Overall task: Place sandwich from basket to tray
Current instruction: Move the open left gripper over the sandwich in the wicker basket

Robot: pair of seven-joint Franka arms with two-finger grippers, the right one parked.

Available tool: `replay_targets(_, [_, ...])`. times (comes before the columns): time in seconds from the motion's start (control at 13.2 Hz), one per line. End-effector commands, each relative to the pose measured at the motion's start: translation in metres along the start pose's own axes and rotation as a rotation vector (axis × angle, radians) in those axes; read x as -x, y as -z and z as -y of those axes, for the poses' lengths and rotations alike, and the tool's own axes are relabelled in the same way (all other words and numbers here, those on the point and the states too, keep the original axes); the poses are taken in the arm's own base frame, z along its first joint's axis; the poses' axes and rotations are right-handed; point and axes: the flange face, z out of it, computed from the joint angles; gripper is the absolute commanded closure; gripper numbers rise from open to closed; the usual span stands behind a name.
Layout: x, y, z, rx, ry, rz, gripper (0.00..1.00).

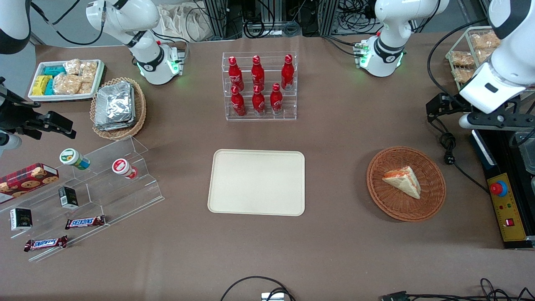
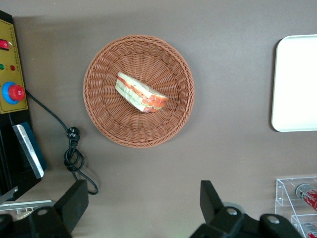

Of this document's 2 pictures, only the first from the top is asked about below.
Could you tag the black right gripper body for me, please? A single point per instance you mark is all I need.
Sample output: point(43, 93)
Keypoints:
point(16, 118)

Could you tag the triangular sandwich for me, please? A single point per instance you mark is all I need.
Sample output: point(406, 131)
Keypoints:
point(404, 180)

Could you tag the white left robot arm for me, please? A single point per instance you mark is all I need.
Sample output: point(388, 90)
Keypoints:
point(388, 21)

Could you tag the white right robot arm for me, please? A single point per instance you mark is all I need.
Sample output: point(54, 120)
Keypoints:
point(125, 16)

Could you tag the white rectangular snack tray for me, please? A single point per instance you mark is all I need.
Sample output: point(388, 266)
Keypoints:
point(39, 97)

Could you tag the oval wicker basket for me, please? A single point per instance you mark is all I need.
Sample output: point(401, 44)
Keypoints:
point(140, 108)

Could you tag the round brown wicker basket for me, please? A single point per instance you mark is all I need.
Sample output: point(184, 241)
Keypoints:
point(426, 200)

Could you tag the beige plastic tray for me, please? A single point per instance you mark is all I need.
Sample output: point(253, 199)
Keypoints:
point(257, 184)

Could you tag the bagged fried snack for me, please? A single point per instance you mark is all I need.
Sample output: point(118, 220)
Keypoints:
point(484, 55)
point(462, 58)
point(463, 75)
point(485, 40)

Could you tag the teal snack packet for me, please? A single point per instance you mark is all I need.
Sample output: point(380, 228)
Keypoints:
point(49, 87)
point(54, 70)

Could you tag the clear bag of rice crackers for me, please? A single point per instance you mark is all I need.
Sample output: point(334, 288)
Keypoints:
point(72, 67)
point(88, 71)
point(86, 88)
point(67, 84)

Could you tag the green lid yogurt cup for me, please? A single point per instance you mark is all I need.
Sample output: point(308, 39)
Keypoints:
point(73, 159)

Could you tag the yellow snack packet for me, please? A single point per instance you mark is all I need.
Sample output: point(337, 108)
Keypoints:
point(40, 85)

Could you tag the red cookie box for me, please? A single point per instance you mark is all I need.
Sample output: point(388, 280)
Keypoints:
point(25, 179)

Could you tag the silver foil pack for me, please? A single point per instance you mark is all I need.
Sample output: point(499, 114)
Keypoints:
point(115, 104)
point(125, 126)

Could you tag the small black carton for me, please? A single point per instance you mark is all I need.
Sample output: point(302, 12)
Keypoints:
point(67, 197)
point(21, 219)

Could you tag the clear plastic container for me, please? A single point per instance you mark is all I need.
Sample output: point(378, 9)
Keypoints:
point(527, 154)

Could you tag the red lid yogurt cup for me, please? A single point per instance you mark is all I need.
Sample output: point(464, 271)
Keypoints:
point(122, 167)

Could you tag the red emergency stop button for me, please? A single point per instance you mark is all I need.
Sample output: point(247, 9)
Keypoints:
point(498, 188)

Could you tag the clear acrylic stepped shelf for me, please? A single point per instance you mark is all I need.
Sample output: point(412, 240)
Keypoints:
point(125, 196)

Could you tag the brown snickers bar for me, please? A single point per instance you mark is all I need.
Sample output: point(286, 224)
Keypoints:
point(45, 243)
point(85, 222)

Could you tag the black appliance with yellow panel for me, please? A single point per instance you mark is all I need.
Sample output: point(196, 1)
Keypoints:
point(512, 217)

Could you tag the clear acrylic bottle rack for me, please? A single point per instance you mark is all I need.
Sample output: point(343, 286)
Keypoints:
point(288, 113)

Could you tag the red cola bottle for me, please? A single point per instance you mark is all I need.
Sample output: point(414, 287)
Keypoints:
point(276, 100)
point(235, 75)
point(258, 73)
point(238, 103)
point(258, 102)
point(287, 73)

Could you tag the silver connector block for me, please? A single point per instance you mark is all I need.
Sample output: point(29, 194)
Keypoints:
point(272, 297)

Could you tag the aluminium frame post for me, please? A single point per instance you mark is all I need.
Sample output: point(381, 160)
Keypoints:
point(221, 19)
point(328, 16)

